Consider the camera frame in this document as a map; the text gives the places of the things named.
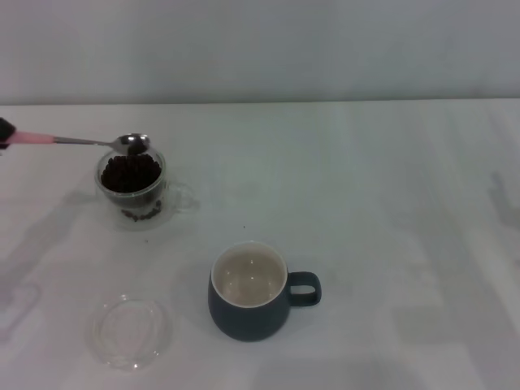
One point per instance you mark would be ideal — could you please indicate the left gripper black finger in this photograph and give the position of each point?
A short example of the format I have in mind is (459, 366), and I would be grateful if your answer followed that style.
(3, 144)
(5, 128)

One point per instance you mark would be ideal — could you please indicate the clear glass saucer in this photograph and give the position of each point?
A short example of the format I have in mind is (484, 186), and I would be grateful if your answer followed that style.
(122, 345)

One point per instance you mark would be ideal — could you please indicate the dark teal ceramic mug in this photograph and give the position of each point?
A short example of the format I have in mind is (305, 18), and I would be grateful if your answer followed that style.
(243, 321)

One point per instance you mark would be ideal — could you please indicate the dark roasted coffee beans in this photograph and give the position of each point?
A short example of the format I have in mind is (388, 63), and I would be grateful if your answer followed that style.
(126, 178)

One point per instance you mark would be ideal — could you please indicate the double-walled clear glass cup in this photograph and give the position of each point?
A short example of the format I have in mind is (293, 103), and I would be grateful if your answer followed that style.
(180, 197)

